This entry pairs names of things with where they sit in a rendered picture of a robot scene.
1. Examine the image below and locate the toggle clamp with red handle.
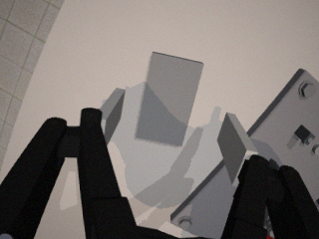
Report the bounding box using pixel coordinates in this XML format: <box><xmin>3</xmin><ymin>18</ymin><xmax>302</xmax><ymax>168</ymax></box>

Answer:
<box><xmin>263</xmin><ymin>208</ymin><xmax>274</xmax><ymax>239</ymax></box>

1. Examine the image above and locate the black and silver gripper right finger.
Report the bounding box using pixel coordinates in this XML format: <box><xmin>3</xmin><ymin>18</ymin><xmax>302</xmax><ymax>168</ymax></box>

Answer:
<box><xmin>217</xmin><ymin>113</ymin><xmax>319</xmax><ymax>239</ymax></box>

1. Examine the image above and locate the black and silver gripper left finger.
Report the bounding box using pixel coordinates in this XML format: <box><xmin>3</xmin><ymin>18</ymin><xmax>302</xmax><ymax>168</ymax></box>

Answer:
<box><xmin>0</xmin><ymin>88</ymin><xmax>142</xmax><ymax>239</ymax></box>

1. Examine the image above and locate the grey rectangular plate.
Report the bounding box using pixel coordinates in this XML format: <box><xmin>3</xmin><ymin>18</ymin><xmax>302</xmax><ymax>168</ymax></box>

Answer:
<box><xmin>136</xmin><ymin>52</ymin><xmax>204</xmax><ymax>146</ymax></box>

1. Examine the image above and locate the grey fixture plate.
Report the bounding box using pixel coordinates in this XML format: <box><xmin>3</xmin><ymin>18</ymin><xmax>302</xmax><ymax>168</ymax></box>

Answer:
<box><xmin>170</xmin><ymin>69</ymin><xmax>319</xmax><ymax>239</ymax></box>

